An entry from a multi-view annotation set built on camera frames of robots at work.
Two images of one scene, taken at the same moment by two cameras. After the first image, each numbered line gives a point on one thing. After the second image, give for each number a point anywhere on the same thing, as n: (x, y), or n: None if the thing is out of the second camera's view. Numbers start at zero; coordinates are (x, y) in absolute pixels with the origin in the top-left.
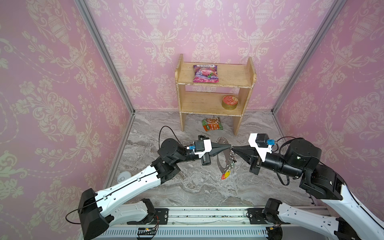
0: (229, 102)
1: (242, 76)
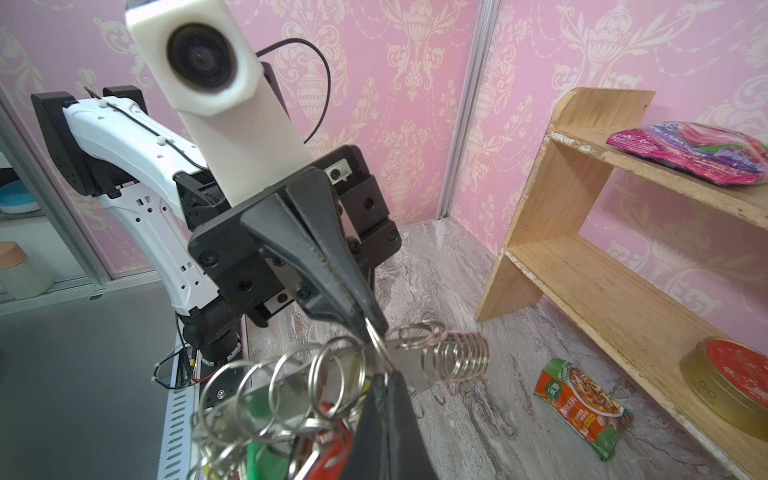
0: (730, 378)
1: (650, 318)
